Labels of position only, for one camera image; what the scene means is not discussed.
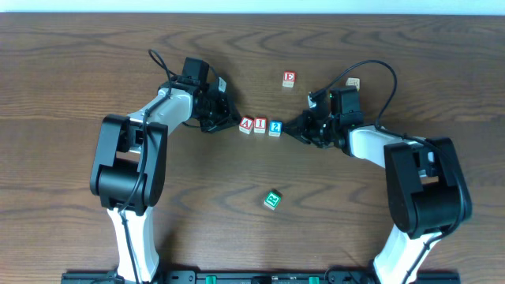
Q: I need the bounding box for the red letter A block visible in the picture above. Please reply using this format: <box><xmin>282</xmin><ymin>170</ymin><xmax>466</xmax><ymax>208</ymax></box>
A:
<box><xmin>239</xmin><ymin>116</ymin><xmax>254</xmax><ymax>134</ymax></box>

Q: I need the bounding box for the blue number 2 block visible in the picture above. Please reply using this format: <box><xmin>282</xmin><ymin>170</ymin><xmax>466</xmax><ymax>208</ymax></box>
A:
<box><xmin>268</xmin><ymin>121</ymin><xmax>282</xmax><ymax>137</ymax></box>

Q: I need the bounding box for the red letter I block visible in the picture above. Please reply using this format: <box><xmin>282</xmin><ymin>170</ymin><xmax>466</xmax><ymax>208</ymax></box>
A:
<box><xmin>253</xmin><ymin>117</ymin><xmax>267</xmax><ymax>133</ymax></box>

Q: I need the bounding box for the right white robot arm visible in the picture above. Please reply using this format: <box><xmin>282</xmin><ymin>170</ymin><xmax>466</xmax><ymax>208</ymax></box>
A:
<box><xmin>282</xmin><ymin>87</ymin><xmax>472</xmax><ymax>283</ymax></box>

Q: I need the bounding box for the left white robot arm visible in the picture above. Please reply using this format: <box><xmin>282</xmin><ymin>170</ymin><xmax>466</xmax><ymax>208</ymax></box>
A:
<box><xmin>90</xmin><ymin>76</ymin><xmax>240</xmax><ymax>283</ymax></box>

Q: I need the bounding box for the plain tan wooden block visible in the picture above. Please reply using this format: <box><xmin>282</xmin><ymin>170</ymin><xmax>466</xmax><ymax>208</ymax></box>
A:
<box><xmin>346</xmin><ymin>77</ymin><xmax>361</xmax><ymax>91</ymax></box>

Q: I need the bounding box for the red letter E block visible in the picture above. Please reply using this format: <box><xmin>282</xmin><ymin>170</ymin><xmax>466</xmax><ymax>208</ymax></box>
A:
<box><xmin>282</xmin><ymin>71</ymin><xmax>297</xmax><ymax>88</ymax></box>

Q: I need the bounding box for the green letter R block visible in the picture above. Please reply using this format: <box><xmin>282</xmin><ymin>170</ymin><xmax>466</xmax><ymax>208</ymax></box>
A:
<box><xmin>264</xmin><ymin>190</ymin><xmax>282</xmax><ymax>211</ymax></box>

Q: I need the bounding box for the right black cable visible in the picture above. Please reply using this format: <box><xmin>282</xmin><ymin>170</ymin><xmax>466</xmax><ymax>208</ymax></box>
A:
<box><xmin>309</xmin><ymin>59</ymin><xmax>470</xmax><ymax>284</ymax></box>

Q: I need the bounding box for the black cable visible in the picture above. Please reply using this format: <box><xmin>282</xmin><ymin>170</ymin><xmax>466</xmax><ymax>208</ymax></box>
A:
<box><xmin>309</xmin><ymin>59</ymin><xmax>470</xmax><ymax>284</ymax></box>
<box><xmin>90</xmin><ymin>48</ymin><xmax>222</xmax><ymax>284</ymax></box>

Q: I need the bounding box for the left black cable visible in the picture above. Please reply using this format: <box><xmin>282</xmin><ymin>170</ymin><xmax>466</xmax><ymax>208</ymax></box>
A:
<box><xmin>90</xmin><ymin>48</ymin><xmax>222</xmax><ymax>284</ymax></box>

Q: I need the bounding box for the black mounting rail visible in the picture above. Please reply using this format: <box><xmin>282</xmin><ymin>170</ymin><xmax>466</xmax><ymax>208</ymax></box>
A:
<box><xmin>61</xmin><ymin>270</ymin><xmax>462</xmax><ymax>284</ymax></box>

